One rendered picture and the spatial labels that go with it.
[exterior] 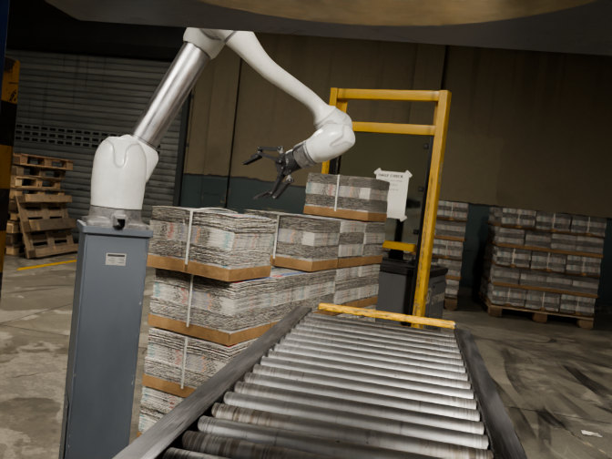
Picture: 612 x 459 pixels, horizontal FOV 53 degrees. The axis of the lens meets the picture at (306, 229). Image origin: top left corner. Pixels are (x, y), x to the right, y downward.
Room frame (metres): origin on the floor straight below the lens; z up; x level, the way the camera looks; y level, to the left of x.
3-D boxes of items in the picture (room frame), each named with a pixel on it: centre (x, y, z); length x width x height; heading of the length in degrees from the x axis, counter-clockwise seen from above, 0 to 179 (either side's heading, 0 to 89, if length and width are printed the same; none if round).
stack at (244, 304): (2.74, 0.12, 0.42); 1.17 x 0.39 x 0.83; 153
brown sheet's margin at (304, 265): (2.86, 0.07, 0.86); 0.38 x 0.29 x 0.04; 64
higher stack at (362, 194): (3.39, -0.21, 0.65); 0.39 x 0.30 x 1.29; 63
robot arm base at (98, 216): (1.91, 0.59, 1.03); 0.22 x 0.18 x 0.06; 25
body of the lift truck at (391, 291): (4.10, -0.58, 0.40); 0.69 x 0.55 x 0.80; 63
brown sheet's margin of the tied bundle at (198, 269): (2.26, 0.25, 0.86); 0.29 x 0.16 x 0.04; 154
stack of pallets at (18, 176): (8.37, 3.97, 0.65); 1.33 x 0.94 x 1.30; 174
